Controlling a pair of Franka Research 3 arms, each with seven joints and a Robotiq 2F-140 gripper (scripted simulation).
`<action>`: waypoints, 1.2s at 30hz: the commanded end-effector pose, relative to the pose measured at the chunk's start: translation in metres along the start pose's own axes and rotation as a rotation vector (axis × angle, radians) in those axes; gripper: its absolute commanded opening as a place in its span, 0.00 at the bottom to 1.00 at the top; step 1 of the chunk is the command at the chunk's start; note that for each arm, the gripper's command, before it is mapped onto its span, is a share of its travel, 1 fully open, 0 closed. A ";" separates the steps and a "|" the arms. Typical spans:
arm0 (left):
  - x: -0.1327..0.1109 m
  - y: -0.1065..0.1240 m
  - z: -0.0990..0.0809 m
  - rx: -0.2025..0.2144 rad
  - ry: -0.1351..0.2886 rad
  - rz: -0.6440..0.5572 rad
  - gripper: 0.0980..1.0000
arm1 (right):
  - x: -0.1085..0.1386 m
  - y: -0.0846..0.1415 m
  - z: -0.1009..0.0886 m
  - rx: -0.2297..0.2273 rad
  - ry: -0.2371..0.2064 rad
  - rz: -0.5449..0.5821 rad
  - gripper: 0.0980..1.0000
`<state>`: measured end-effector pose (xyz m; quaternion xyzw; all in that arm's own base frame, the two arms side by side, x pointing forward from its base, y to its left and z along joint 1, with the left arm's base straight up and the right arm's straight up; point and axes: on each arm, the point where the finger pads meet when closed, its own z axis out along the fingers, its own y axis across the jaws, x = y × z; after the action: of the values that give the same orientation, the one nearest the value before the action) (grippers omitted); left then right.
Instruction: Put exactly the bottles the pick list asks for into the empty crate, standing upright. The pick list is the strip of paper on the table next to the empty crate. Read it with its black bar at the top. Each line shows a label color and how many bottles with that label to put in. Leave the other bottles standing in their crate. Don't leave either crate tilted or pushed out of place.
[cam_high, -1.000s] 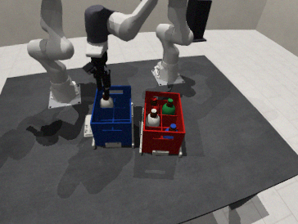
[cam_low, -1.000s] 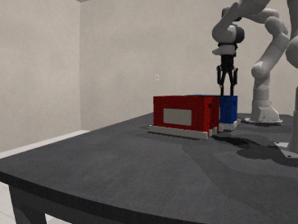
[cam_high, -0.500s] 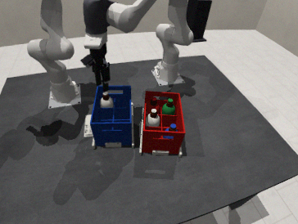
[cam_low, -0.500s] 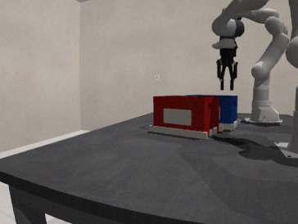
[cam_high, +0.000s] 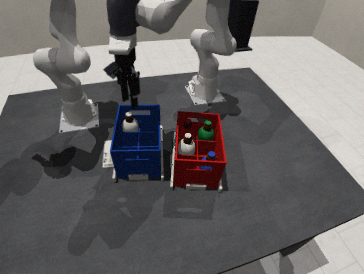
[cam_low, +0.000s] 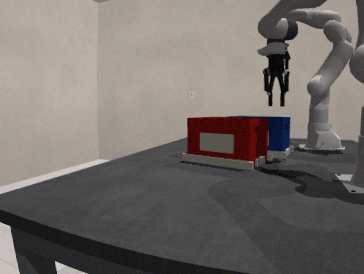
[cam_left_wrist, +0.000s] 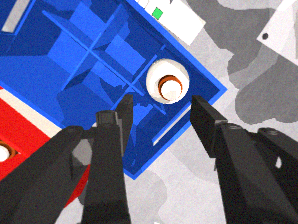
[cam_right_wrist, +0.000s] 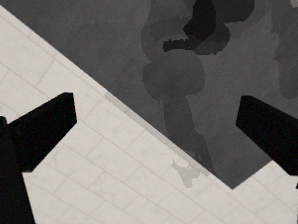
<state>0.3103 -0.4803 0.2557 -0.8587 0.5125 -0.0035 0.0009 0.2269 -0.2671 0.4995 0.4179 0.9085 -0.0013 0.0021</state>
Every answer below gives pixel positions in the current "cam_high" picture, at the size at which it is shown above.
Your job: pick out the white paper pick list strip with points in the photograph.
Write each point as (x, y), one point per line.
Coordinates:
(107, 160)

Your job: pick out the green bottle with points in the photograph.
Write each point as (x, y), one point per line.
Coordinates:
(206, 133)

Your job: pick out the blue plastic crate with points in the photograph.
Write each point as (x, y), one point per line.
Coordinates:
(125, 156)

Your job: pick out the red plastic crate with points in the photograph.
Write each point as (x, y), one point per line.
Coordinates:
(184, 174)

